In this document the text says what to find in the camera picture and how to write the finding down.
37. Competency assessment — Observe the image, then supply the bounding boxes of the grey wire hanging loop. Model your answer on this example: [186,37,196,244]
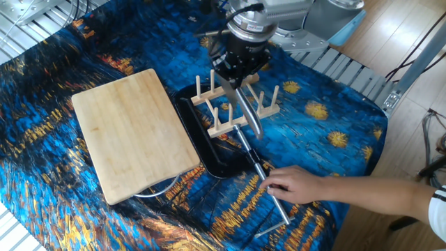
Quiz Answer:
[133,173,181,199]

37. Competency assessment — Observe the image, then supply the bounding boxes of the bare person forearm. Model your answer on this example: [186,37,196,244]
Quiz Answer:
[318,176,436,217]

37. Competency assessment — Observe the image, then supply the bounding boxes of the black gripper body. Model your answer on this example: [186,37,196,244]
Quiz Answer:
[211,34,272,84]

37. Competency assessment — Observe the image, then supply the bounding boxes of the blue orange painting tablecloth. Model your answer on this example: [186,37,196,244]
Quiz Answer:
[0,0,390,251]

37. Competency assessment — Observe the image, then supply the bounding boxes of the black floor cables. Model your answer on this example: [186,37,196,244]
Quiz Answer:
[385,10,446,83]

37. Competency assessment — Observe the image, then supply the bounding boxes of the person hand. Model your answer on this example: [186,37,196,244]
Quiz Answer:
[259,165,327,205]

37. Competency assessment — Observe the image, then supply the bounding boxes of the wooden peg rack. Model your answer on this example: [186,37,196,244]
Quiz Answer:
[190,68,281,139]

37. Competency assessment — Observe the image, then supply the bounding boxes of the grey cable bundle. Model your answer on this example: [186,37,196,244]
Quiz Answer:
[421,107,446,189]

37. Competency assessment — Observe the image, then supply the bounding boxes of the aluminium bolted plate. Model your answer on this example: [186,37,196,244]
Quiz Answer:
[0,0,66,27]

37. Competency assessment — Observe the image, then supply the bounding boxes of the wooden cutting board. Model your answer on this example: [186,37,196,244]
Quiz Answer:
[71,68,201,206]

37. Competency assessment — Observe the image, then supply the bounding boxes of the black C-clamp steel screw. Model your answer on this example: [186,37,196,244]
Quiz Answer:
[173,83,296,240]

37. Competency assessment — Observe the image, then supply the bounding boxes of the steel cleaver knife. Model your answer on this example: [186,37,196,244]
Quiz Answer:
[217,75,265,140]

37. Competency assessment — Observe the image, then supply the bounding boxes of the aluminium frame beam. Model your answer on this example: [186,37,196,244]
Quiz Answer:
[383,20,446,118]

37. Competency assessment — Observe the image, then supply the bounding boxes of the white sleeve black stripes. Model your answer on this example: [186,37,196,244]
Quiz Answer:
[427,184,446,243]

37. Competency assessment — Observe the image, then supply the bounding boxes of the dark chair leg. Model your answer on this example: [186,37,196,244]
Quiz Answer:
[388,155,446,231]

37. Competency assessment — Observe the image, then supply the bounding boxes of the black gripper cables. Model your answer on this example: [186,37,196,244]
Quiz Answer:
[193,0,266,59]

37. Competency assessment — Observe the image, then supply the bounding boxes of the silver wrist sensor ring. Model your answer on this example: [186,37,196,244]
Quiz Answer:
[228,0,279,43]

